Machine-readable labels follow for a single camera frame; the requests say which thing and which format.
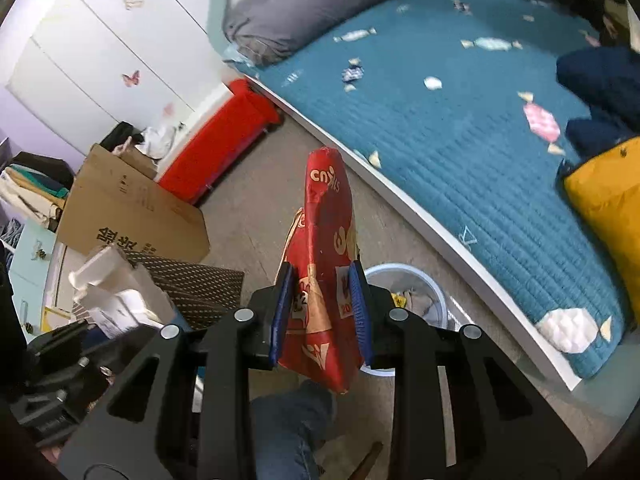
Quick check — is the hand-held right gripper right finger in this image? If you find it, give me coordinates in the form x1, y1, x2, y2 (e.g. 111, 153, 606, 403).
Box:
347, 260, 587, 480

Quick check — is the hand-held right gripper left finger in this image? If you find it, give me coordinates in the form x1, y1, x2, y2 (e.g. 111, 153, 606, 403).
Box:
60, 262, 297, 480

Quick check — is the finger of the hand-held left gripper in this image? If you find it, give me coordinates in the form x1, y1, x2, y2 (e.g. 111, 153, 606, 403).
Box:
27, 319, 97, 362

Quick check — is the red snack bag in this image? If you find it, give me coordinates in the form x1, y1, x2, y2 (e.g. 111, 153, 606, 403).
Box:
276, 146, 367, 395

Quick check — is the blue plastic bin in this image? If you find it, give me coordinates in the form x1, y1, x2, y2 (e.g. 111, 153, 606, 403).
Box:
361, 264, 449, 377

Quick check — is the white paper packaging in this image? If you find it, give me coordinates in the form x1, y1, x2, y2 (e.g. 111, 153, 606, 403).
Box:
67, 244, 177, 342

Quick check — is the low white cabinet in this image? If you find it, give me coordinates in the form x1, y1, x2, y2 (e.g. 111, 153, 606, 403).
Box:
41, 242, 81, 333

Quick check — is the white and teal stair cabinet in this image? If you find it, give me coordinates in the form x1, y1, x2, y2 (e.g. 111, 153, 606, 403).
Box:
0, 135, 68, 313

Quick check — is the brown polka dot round table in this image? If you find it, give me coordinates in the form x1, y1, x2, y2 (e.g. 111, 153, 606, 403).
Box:
122, 253, 247, 332

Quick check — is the light blue bunk bed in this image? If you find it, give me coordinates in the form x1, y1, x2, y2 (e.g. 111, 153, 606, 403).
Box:
200, 0, 640, 421

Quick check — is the person's leg in jeans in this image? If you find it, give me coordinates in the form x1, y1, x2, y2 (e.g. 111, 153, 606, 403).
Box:
249, 379, 337, 480

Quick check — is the brown cardboard box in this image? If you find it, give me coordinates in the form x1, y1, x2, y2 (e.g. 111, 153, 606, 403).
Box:
55, 143, 212, 264

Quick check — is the row of hanging clothes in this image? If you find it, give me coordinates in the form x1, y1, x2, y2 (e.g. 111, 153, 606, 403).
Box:
0, 152, 73, 233

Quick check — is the red storage bench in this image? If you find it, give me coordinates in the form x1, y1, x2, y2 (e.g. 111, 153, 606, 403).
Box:
156, 78, 284, 207

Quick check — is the teal candy print bed sheet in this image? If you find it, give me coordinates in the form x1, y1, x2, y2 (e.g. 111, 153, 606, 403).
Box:
232, 0, 632, 382

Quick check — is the black garment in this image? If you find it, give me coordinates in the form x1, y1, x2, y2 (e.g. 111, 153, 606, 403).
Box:
99, 121, 147, 153

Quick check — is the white plastic bag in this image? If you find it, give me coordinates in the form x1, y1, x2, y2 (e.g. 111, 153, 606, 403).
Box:
134, 122, 178, 162

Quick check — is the yellow garment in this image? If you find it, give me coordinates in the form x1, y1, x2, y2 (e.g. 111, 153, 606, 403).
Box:
561, 136, 640, 328

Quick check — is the grey folded quilt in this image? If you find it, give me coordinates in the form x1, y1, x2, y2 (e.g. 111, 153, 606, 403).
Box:
221, 0, 414, 67

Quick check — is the white wardrobe with butterfly stickers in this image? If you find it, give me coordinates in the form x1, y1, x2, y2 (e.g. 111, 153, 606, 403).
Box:
4, 0, 223, 157

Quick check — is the navy garment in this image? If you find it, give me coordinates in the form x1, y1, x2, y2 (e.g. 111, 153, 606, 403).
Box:
555, 46, 640, 162

